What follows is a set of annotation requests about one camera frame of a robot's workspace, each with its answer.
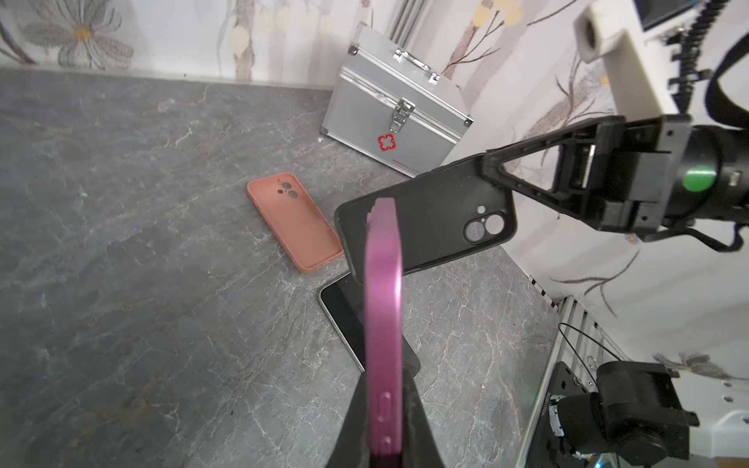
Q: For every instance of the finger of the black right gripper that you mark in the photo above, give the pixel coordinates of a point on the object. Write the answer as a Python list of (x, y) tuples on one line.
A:
[(578, 148)]

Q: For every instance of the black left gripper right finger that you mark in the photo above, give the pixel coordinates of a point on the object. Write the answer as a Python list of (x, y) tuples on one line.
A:
[(419, 449)]

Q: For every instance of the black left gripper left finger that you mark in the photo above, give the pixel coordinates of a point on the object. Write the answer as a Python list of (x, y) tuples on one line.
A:
[(352, 446)]

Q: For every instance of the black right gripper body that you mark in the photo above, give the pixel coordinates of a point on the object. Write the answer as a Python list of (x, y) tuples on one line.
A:
[(617, 176)]

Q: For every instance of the black phone case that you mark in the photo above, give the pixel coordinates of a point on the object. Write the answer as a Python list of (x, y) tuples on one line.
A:
[(443, 215)]

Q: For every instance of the black smartphone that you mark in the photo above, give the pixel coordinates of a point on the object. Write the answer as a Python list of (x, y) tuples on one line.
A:
[(342, 302)]

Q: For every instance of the pink phone case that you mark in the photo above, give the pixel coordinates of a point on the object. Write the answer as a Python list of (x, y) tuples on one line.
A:
[(296, 221)]

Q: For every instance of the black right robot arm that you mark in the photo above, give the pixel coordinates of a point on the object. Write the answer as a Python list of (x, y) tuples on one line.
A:
[(645, 412)]

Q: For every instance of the silver aluminium case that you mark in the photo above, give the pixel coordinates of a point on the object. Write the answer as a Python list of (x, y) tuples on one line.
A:
[(394, 108)]

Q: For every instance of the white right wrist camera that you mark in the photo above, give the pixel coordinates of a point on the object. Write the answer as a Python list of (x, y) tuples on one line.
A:
[(631, 39)]

